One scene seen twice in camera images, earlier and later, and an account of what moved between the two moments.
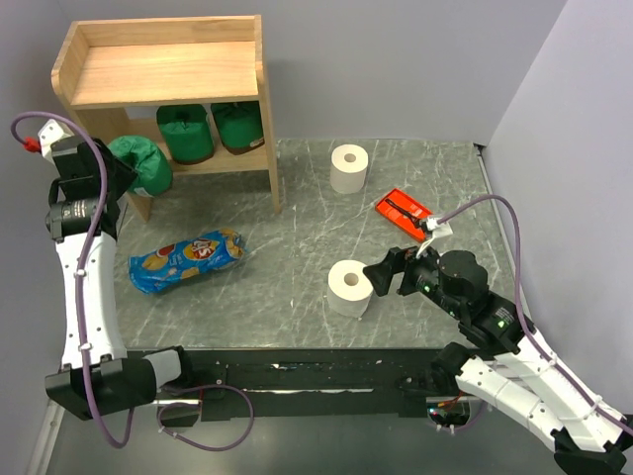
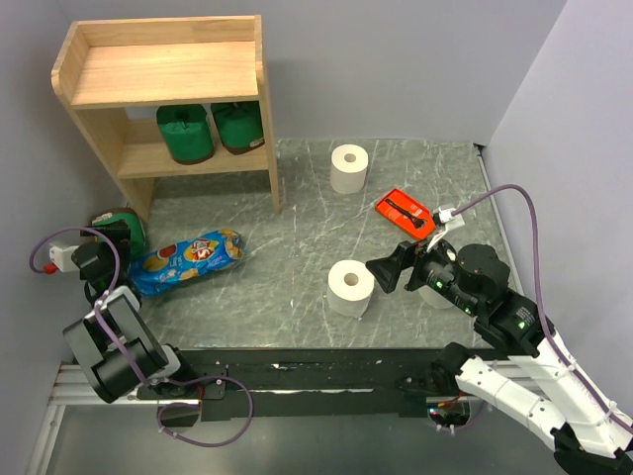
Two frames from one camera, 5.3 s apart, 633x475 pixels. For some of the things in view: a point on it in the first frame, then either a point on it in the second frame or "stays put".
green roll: (143, 157) → (137, 236)
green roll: (188, 132) stays put
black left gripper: (124, 175) → (120, 234)
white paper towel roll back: (348, 168) stays put
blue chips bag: (183, 259) stays put
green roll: (239, 125) stays put
